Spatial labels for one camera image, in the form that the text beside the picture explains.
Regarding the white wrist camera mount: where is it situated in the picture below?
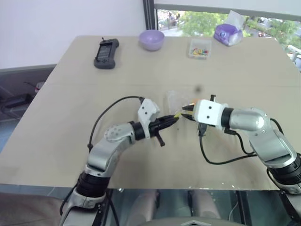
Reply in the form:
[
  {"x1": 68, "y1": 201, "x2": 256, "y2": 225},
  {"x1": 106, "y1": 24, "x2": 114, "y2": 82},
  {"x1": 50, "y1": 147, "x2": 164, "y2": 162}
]
[
  {"x1": 137, "y1": 98, "x2": 161, "y2": 139},
  {"x1": 192, "y1": 99, "x2": 225, "y2": 130}
]

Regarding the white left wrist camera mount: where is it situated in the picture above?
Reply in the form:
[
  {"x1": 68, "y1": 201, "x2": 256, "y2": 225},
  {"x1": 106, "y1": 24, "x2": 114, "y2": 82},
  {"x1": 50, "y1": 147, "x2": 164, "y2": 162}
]
[{"x1": 137, "y1": 98, "x2": 161, "y2": 139}]

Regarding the light grey rounded leg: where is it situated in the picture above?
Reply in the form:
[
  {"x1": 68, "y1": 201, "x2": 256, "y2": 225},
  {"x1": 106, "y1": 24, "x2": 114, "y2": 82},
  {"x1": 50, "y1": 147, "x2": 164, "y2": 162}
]
[
  {"x1": 188, "y1": 190, "x2": 222, "y2": 219},
  {"x1": 134, "y1": 190, "x2": 162, "y2": 222}
]

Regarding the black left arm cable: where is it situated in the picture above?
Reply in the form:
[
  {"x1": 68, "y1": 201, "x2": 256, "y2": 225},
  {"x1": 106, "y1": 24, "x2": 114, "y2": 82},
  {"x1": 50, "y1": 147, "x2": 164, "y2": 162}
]
[{"x1": 87, "y1": 95, "x2": 145, "y2": 153}]

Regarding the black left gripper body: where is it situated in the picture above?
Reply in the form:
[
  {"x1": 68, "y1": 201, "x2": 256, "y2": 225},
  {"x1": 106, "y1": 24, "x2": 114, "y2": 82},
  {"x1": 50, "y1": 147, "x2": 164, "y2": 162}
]
[{"x1": 149, "y1": 117, "x2": 168, "y2": 147}]

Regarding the white device beside table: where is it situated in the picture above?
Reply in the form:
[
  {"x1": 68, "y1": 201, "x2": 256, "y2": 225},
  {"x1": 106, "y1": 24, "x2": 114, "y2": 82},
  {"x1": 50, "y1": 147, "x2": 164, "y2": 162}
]
[{"x1": 285, "y1": 44, "x2": 301, "y2": 71}]

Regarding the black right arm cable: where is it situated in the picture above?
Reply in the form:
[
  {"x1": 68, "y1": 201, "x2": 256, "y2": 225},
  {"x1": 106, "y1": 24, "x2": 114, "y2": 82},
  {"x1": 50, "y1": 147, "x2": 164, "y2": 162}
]
[{"x1": 199, "y1": 119, "x2": 284, "y2": 165}]

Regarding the purple tissue pack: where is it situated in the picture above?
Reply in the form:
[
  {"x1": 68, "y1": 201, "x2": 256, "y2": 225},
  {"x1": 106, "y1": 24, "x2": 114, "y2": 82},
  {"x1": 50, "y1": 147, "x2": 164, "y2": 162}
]
[{"x1": 213, "y1": 10, "x2": 244, "y2": 47}]

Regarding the white roller blind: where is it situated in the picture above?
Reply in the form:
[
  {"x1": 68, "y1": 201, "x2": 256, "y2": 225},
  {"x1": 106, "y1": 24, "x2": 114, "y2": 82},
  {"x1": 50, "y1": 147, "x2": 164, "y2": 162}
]
[{"x1": 154, "y1": 0, "x2": 301, "y2": 22}]

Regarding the clear box of coloured pins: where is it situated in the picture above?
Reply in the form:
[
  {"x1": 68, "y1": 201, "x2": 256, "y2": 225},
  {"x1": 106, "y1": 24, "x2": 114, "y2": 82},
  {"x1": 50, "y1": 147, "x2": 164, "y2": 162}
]
[{"x1": 187, "y1": 39, "x2": 212, "y2": 60}]

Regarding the grey window frame post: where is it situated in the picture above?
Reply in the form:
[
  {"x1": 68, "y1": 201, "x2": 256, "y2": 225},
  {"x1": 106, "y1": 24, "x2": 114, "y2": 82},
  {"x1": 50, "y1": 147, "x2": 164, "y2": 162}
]
[{"x1": 143, "y1": 0, "x2": 158, "y2": 31}]

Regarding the purple bowl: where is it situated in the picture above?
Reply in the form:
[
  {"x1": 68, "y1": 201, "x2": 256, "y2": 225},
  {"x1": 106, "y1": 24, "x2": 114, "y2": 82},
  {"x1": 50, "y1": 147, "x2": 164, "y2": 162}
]
[{"x1": 138, "y1": 30, "x2": 165, "y2": 52}]

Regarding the clear plastic bag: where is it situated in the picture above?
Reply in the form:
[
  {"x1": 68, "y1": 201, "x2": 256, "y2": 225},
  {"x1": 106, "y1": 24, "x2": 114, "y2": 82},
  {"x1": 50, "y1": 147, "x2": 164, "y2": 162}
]
[{"x1": 164, "y1": 90, "x2": 200, "y2": 118}]

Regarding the black red-tipped cable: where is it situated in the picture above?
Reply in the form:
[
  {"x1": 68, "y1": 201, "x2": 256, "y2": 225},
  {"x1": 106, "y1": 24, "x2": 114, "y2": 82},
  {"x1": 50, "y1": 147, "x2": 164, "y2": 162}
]
[{"x1": 23, "y1": 81, "x2": 45, "y2": 93}]

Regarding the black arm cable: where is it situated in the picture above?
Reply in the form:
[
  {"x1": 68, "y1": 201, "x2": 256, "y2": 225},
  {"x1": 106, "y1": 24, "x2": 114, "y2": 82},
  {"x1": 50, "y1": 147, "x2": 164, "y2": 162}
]
[
  {"x1": 199, "y1": 119, "x2": 284, "y2": 165},
  {"x1": 87, "y1": 95, "x2": 145, "y2": 153}
]

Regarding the black device on floor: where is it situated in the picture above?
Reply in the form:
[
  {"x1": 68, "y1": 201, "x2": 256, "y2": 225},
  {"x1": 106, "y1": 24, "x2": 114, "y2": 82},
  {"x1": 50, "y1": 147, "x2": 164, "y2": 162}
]
[{"x1": 0, "y1": 93, "x2": 33, "y2": 113}]

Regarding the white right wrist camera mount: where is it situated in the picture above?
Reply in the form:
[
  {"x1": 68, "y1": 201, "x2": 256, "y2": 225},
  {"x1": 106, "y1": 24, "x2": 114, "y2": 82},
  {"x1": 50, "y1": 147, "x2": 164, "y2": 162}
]
[{"x1": 192, "y1": 99, "x2": 225, "y2": 130}]

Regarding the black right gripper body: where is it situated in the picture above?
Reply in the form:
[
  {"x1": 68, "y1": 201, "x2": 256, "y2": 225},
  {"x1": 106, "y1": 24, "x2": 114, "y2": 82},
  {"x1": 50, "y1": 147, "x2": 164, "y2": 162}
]
[{"x1": 197, "y1": 94, "x2": 217, "y2": 137}]

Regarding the thin white cable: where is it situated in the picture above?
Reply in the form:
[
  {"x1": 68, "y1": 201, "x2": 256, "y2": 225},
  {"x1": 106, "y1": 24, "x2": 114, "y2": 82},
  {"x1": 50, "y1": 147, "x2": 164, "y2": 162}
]
[{"x1": 227, "y1": 201, "x2": 239, "y2": 221}]

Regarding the black handheld controller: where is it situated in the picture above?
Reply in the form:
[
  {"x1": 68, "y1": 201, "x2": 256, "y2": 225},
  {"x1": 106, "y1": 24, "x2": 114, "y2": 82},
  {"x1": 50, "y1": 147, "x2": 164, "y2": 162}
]
[{"x1": 93, "y1": 37, "x2": 119, "y2": 70}]

